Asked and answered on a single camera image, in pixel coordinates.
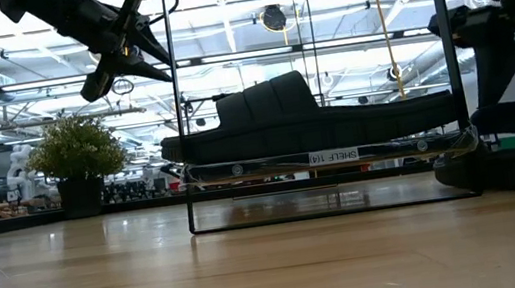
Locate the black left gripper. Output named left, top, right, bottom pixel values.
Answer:
left=67, top=0, right=176, bottom=105

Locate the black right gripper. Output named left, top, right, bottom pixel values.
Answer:
left=422, top=0, right=515, bottom=115

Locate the small green potted plant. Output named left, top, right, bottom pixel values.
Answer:
left=20, top=109, right=137, bottom=226

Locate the white humanoid robot figure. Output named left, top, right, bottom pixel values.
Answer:
left=1, top=141, right=43, bottom=204

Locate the black ceiling cable reel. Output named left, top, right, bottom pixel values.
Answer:
left=259, top=2, right=289, bottom=34

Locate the yellow cable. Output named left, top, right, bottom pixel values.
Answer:
left=370, top=0, right=408, bottom=103

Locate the black aluminium table frame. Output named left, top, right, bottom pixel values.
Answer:
left=0, top=156, right=438, bottom=238

